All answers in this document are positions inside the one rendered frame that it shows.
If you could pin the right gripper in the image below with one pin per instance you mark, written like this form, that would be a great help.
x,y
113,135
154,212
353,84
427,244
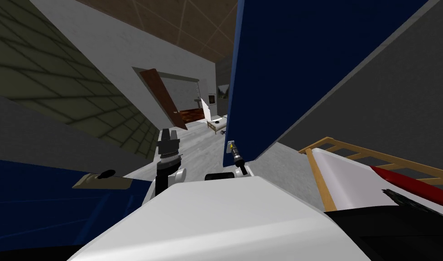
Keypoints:
x,y
236,152

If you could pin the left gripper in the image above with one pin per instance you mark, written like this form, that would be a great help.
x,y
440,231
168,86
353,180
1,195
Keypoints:
x,y
168,148

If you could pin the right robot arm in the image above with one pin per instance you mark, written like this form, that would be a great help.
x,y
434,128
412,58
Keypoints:
x,y
242,167

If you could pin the brown door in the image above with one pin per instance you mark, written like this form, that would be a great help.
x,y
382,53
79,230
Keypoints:
x,y
163,99

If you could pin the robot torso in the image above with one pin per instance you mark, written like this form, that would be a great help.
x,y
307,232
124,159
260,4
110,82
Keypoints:
x,y
221,221

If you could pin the dark blue door leaf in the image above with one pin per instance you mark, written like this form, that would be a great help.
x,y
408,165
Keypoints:
x,y
315,72
44,210

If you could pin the wooden bed with white mattress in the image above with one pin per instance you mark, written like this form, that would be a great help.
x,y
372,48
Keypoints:
x,y
352,181

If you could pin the dark framed wall picture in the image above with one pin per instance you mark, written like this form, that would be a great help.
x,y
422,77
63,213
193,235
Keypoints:
x,y
211,99

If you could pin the landscape wall picture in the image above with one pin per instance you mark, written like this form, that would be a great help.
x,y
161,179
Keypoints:
x,y
223,91

